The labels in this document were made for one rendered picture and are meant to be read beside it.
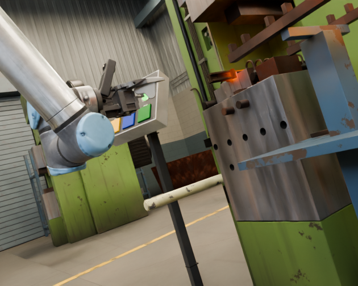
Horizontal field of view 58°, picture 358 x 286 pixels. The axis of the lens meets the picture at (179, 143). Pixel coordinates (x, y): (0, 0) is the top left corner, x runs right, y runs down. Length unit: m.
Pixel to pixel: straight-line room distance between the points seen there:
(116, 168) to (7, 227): 3.70
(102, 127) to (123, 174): 5.22
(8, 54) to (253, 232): 0.96
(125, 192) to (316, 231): 5.05
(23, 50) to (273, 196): 0.83
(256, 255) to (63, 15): 10.11
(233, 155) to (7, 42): 0.80
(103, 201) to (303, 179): 4.98
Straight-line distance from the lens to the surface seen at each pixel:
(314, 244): 1.09
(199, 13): 1.35
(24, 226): 8.82
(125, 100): 0.93
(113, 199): 5.85
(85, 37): 10.74
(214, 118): 1.23
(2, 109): 9.20
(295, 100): 1.05
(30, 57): 0.73
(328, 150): 0.61
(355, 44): 1.10
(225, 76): 1.19
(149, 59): 11.43
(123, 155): 5.98
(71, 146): 0.74
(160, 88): 1.53
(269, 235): 1.20
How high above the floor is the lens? 0.75
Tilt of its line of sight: 3 degrees up
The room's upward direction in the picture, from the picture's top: 17 degrees counter-clockwise
